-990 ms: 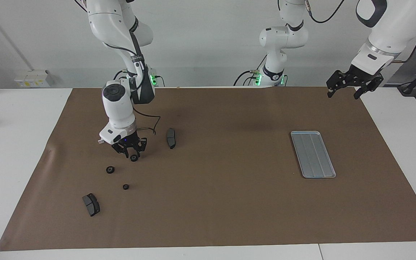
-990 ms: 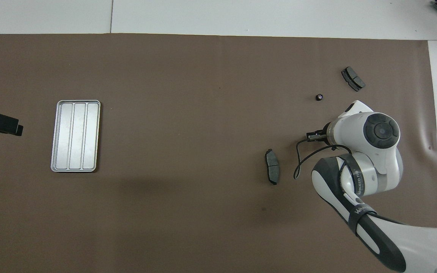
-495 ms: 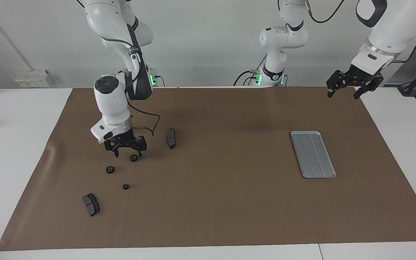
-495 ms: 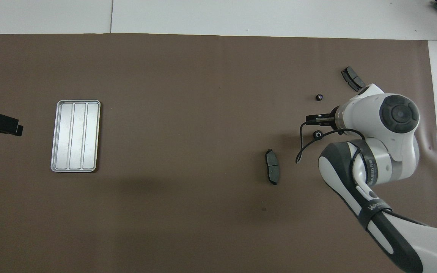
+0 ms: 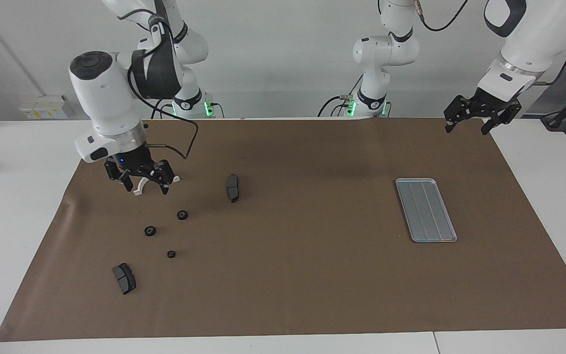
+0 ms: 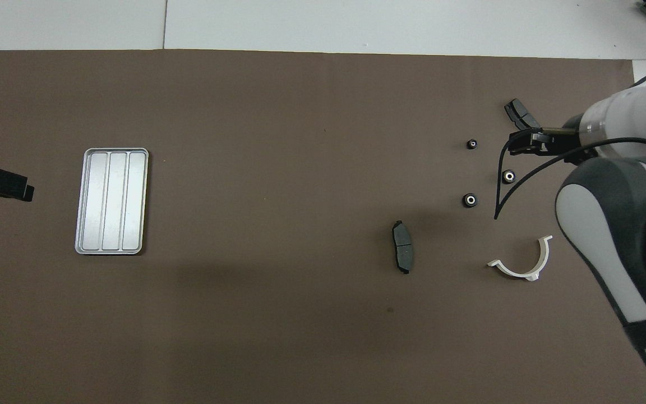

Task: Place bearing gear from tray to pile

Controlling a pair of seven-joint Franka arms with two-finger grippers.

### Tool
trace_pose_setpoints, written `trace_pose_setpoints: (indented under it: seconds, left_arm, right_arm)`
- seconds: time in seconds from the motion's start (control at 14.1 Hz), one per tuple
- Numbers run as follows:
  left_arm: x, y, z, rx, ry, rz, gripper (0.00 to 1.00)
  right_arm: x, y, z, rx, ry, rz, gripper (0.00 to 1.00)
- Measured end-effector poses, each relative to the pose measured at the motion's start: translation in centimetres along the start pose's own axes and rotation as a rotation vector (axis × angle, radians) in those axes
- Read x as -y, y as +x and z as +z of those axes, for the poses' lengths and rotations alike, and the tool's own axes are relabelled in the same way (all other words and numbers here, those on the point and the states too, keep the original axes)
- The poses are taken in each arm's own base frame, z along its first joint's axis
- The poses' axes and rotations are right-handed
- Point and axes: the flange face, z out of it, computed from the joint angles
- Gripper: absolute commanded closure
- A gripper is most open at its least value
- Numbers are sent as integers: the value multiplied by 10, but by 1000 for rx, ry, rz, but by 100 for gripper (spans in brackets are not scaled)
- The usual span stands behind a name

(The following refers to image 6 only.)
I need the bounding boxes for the short slotted grey brake pad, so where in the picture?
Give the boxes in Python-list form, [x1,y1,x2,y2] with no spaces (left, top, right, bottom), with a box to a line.
[504,98,542,131]

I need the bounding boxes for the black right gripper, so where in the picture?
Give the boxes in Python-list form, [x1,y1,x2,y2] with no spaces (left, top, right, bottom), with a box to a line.
[509,112,588,167]

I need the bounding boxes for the white curved plastic bracket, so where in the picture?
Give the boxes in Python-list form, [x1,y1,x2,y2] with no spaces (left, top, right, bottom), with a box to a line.
[487,235,553,282]

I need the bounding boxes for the long curved grey brake pad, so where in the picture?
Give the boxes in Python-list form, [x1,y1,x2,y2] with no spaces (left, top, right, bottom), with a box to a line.
[392,220,415,275]

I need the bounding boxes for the brown paper mat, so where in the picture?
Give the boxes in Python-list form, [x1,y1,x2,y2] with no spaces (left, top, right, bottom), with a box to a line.
[0,49,646,404]

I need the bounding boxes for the silver metal tray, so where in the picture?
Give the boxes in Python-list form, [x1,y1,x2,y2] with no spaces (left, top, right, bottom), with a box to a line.
[75,148,150,256]

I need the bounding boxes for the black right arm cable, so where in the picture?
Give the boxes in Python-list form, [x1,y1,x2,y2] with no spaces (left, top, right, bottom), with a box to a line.
[493,135,646,221]

